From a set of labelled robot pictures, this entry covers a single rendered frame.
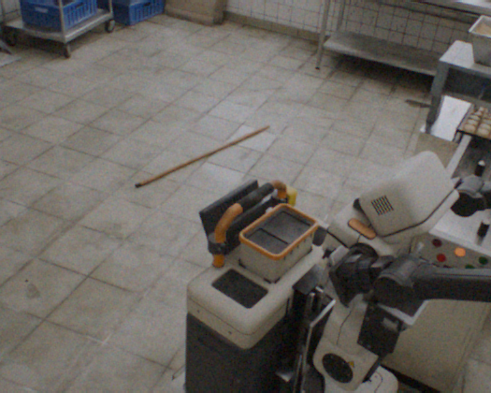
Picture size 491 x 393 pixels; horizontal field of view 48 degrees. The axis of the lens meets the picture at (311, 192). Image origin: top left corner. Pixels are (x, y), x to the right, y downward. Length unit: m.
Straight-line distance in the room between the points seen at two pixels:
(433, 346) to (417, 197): 1.12
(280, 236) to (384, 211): 0.46
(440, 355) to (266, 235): 0.97
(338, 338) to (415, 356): 0.81
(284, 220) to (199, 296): 0.35
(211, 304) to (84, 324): 1.15
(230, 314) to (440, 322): 0.93
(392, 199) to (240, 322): 0.56
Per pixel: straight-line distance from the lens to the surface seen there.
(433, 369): 2.36
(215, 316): 1.59
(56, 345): 2.59
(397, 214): 1.25
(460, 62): 2.45
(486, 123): 2.60
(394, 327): 1.41
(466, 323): 2.15
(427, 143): 2.57
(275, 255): 1.54
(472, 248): 1.91
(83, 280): 2.84
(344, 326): 1.54
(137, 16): 6.00
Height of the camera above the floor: 1.95
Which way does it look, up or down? 34 degrees down
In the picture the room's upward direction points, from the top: 9 degrees clockwise
